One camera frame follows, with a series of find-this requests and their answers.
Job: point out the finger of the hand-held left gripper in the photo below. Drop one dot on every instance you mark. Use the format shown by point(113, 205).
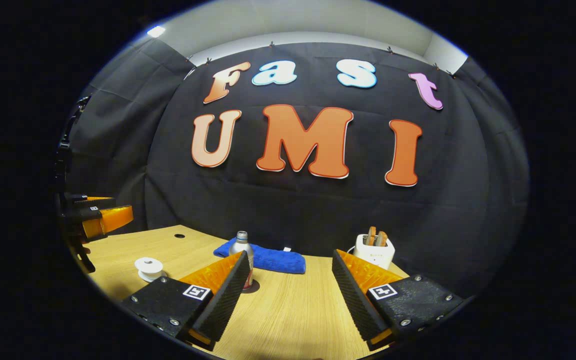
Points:
point(108, 220)
point(80, 202)

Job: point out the brown toast slice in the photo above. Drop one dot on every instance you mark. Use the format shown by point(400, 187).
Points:
point(371, 236)
point(382, 239)

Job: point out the white toaster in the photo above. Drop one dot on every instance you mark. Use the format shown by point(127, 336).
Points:
point(375, 257)

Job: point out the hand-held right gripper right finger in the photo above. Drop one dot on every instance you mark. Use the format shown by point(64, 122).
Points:
point(355, 300)

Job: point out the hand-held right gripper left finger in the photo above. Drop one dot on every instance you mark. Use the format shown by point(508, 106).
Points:
point(223, 305)

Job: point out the white teacup lid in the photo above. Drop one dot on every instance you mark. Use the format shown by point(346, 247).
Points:
point(148, 263)

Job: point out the blue towel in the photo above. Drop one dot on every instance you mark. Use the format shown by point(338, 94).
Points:
point(278, 261)

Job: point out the ceiling light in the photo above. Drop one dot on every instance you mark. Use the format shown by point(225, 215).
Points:
point(156, 31)

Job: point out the silver water bottle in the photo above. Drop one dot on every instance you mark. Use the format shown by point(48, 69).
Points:
point(243, 245)

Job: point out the black backdrop cloth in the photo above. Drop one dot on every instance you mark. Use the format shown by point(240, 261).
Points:
point(318, 210)

